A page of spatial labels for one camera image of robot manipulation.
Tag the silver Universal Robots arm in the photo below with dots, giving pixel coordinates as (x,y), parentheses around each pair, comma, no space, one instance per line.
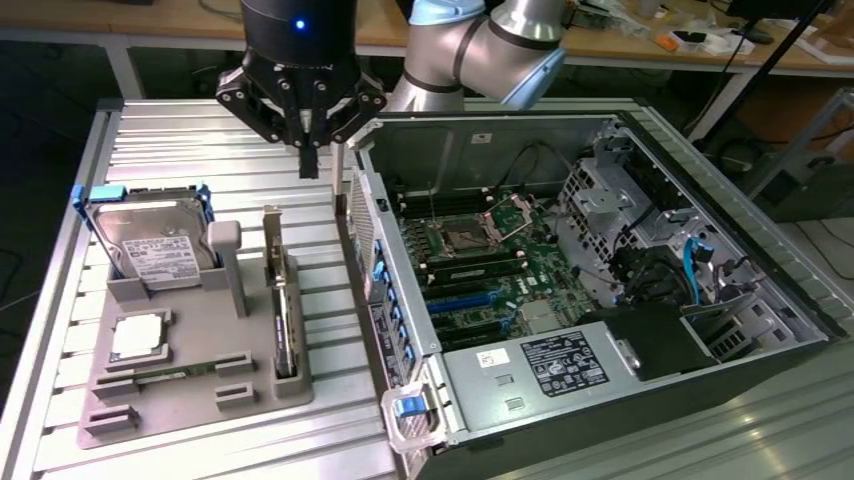
(441,55)

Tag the hard disk in blue caddy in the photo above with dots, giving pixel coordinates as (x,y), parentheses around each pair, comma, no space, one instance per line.
(154,240)

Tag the open black PC case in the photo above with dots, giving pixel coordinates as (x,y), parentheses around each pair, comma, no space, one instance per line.
(735,370)

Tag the perforated metal disk bay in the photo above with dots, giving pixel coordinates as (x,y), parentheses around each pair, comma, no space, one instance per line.
(594,195)

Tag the dark grey box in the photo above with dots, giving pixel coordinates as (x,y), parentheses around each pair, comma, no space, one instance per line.
(815,190)

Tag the metal socket cover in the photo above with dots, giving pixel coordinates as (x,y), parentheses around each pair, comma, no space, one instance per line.
(510,215)

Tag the black tripod pole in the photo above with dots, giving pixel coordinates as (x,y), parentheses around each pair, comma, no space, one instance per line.
(763,65)

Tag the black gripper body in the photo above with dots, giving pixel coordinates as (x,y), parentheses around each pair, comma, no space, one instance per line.
(297,35)

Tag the silver CPU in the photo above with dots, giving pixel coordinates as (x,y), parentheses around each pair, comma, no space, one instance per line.
(137,337)

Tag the wooden workbench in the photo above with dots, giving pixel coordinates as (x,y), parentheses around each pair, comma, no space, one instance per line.
(167,20)

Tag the black installed RAM stick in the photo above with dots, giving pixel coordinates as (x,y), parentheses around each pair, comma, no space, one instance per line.
(474,272)

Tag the thin metal locking lever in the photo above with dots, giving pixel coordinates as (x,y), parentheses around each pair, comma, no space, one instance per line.
(436,205)

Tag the green RAM stick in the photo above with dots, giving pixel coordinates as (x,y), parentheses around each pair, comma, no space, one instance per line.
(177,374)

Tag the graphics card with black fan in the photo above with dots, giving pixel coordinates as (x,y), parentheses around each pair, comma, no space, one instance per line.
(283,320)

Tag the silver chipset heatsink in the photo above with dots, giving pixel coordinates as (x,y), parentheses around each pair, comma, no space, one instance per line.
(541,317)

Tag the blue expansion slot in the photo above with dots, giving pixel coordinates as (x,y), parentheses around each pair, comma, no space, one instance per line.
(461,302)

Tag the black monitor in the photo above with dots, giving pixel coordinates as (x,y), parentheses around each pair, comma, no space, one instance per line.
(768,7)

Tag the green motherboard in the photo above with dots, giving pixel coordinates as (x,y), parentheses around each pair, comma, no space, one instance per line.
(541,270)

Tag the white plastic part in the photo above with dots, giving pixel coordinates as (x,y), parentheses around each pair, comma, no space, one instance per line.
(694,41)

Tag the grey power supply unit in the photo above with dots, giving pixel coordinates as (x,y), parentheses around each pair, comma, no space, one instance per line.
(534,380)

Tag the blue case latch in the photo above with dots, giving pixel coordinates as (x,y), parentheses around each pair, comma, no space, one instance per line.
(409,406)

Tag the CPU socket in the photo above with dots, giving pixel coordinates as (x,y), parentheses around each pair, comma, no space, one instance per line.
(465,239)

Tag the grey plastic parts rack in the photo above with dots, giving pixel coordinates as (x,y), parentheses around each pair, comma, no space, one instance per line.
(194,345)

